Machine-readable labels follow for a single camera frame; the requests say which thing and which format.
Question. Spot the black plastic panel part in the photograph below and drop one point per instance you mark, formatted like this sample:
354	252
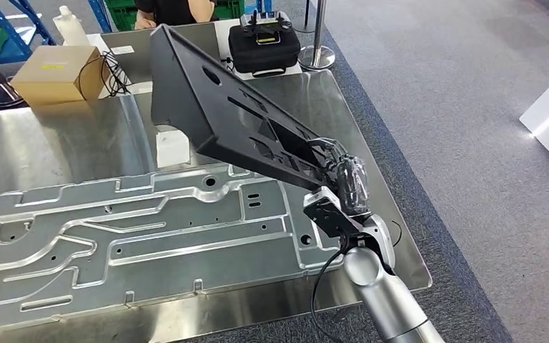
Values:
198	104

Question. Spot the person's left forearm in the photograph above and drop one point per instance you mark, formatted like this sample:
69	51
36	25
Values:
201	10

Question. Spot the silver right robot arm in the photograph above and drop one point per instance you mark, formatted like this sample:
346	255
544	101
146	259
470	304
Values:
383	293

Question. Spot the stainless steel workbench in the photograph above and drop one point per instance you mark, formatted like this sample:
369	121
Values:
42	142

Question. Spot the black carrying case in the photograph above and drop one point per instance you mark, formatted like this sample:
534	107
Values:
265	54

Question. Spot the machined aluminium plate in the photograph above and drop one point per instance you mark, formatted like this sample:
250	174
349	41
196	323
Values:
161	236

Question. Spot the black remote controller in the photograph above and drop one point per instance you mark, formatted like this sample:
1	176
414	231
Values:
265	21

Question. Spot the stainless steel table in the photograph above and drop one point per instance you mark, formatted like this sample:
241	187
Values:
132	66

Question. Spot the person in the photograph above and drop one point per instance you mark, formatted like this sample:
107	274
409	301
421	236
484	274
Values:
175	12

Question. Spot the white label sticker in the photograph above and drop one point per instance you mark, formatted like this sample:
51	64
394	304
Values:
122	50

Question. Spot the brown cardboard box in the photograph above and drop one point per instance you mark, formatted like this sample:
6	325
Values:
52	80

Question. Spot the white plastic bottle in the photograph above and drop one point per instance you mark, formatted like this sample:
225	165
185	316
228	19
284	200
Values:
71	31

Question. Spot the chrome stanchion post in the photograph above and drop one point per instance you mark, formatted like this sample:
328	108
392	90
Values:
319	28

